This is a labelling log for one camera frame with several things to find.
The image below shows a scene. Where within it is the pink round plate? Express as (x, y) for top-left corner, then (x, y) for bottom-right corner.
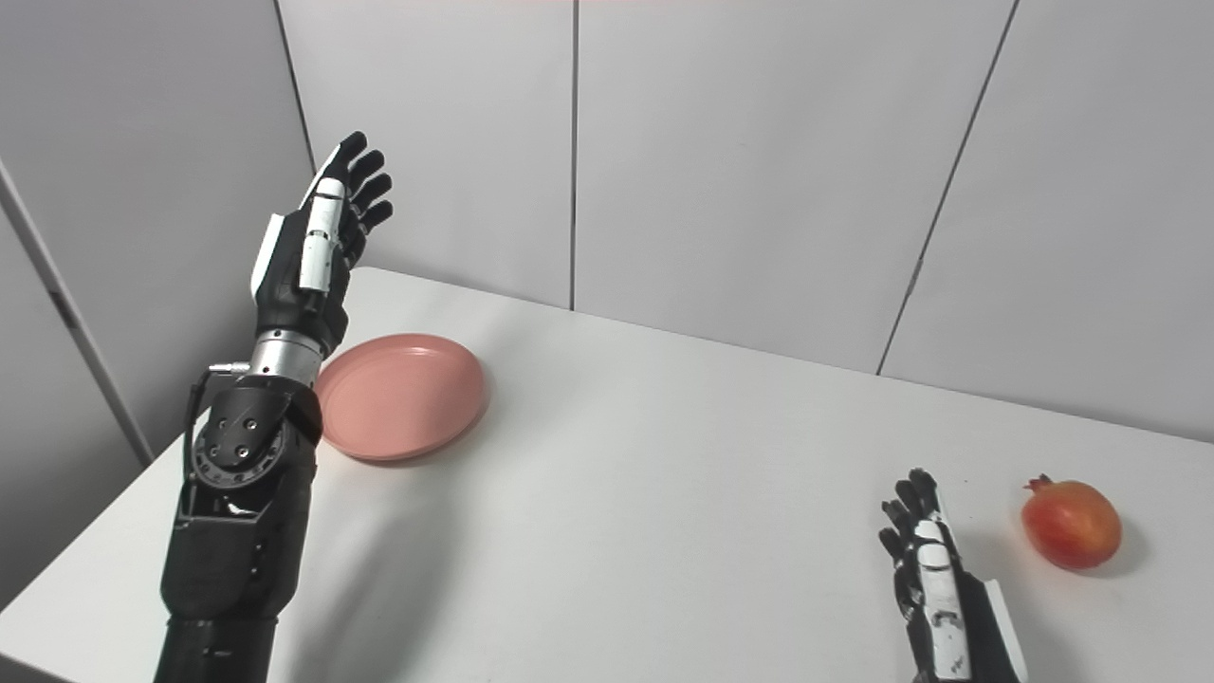
(313, 333), (488, 463)

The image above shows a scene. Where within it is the red pomegranate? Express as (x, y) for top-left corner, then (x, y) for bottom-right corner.
(1021, 474), (1123, 571)

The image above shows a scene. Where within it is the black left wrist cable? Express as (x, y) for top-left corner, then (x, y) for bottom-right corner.
(180, 360), (251, 475)

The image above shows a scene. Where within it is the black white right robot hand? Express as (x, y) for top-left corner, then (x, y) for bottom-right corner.
(877, 468), (1030, 683)

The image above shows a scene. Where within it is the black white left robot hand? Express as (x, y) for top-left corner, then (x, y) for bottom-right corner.
(249, 131), (395, 360)

